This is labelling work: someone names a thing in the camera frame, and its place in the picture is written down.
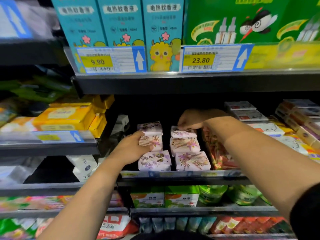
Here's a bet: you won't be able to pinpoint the row of blue white tubes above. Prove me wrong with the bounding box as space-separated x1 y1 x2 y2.
139 216 218 234

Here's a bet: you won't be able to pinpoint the white blue price strip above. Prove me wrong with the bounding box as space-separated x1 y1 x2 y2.
0 130 86 144

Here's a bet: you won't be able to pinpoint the stack of pink soap boxes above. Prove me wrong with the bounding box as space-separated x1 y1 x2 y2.
202 127 240 170

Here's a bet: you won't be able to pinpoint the orange white packet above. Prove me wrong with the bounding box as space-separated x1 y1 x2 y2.
0 100 18 125

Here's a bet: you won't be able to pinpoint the person's right forearm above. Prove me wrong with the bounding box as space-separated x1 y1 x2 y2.
210 116 320 218

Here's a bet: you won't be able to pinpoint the stack of yellow soap boxes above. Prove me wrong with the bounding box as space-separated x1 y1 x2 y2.
272 122 320 163

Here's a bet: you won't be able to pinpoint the person's left hand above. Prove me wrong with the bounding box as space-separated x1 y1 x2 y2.
107 130 156 170

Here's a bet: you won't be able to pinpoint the red white packet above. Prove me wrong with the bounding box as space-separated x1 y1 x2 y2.
97 213 138 239

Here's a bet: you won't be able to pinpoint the dark green packets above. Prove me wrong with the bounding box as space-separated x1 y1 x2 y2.
0 75 76 103

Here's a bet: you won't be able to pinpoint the white blue price tag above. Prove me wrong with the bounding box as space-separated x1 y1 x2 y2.
180 43 254 73
0 0 33 39
76 46 147 74

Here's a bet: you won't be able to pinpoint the teal box pink flower print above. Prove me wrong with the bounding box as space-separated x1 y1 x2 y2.
96 0 147 48
50 0 108 73

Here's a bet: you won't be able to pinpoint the green white carton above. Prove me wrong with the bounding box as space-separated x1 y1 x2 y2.
165 185 201 208
131 186 166 208

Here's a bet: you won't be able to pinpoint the stack of white purple soap boxes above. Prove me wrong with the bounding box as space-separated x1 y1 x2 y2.
275 99 320 148

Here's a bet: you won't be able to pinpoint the stack of white plastic packs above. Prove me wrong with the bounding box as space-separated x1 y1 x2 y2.
20 0 63 40

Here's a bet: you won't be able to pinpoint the person's right hand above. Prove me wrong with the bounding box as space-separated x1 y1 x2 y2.
177 108 233 134

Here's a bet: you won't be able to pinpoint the teal box yellow cartoon print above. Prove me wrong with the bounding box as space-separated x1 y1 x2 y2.
141 0 185 73

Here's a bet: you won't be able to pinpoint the green box mosquito print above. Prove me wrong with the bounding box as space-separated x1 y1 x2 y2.
182 0 296 46
275 0 320 43

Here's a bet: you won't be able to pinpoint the row of pink orange packets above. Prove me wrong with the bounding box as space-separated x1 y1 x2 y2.
0 196 73 212

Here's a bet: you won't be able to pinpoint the person's left forearm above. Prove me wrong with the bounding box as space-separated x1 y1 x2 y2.
37 157 133 240

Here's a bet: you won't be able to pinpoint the row of red tubes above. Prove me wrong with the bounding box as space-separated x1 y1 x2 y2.
210 216 286 234

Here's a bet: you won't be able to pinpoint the pile of colourful packets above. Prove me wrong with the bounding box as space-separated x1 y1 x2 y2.
0 217 53 240

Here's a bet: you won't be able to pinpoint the stack of floral soap boxes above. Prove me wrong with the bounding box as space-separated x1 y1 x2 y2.
169 137 212 172

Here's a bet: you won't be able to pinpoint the white printed small cartons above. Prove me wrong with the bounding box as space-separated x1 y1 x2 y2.
66 155 99 183

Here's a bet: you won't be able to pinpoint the white plastic pack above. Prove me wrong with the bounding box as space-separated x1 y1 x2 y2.
0 157 46 185

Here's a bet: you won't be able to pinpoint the stack of white orange soap boxes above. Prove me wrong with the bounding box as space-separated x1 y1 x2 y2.
224 101 286 138

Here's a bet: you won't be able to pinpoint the stack of yellow soap cartons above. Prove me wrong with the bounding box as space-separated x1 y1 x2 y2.
32 95 115 138

